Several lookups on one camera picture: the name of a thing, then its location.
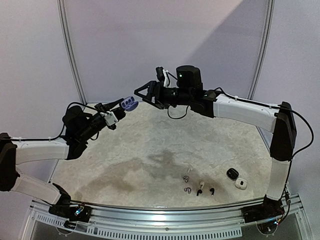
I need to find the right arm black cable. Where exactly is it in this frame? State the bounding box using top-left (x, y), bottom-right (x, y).
top-left (166, 71), bottom-right (315, 158)

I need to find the right aluminium frame post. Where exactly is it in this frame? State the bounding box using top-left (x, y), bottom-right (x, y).
top-left (247, 0), bottom-right (275, 100)

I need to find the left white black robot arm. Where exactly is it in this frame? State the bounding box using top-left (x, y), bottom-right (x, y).
top-left (0, 96), bottom-right (135, 223)

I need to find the white earbud charging case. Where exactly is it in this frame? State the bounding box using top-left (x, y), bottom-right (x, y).
top-left (234, 178), bottom-right (248, 190)

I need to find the purple earbud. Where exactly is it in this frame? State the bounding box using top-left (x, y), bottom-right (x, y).
top-left (183, 187), bottom-right (192, 194)
top-left (183, 175), bottom-right (190, 182)

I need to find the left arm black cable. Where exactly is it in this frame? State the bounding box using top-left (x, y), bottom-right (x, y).
top-left (9, 101), bottom-right (101, 143)

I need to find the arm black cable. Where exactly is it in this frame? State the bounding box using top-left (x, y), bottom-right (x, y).
top-left (166, 71), bottom-right (315, 158)
top-left (9, 101), bottom-right (101, 143)

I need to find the purple earbud charging case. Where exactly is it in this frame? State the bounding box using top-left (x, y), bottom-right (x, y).
top-left (119, 96), bottom-right (139, 112)

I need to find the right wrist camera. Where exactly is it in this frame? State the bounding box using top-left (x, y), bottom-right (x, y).
top-left (155, 66), bottom-right (171, 87)

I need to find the left aluminium frame post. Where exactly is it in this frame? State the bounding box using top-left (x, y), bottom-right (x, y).
top-left (57, 0), bottom-right (88, 104)

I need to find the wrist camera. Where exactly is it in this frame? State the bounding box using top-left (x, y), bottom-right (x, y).
top-left (94, 103), bottom-right (119, 127)
top-left (155, 66), bottom-right (171, 87)

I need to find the black stem earbud right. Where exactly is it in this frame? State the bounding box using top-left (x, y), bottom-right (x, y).
top-left (209, 188), bottom-right (215, 196)

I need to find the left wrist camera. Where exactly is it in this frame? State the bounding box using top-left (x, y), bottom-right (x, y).
top-left (94, 103), bottom-right (119, 127)

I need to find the black earbud charging case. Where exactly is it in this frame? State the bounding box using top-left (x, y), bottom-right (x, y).
top-left (226, 168), bottom-right (239, 181)

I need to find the aluminium frame post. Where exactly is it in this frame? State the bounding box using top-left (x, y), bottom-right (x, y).
top-left (57, 0), bottom-right (88, 104)
top-left (247, 0), bottom-right (275, 100)

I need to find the black stem earbud left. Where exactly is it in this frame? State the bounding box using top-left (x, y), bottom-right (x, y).
top-left (196, 189), bottom-right (203, 197)

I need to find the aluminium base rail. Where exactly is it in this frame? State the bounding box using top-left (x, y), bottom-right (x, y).
top-left (22, 194), bottom-right (312, 240)

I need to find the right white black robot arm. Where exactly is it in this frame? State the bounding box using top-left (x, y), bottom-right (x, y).
top-left (134, 65), bottom-right (297, 225)

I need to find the black stem earbud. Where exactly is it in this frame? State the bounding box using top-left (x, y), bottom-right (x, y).
top-left (209, 188), bottom-right (215, 196)
top-left (196, 189), bottom-right (203, 197)

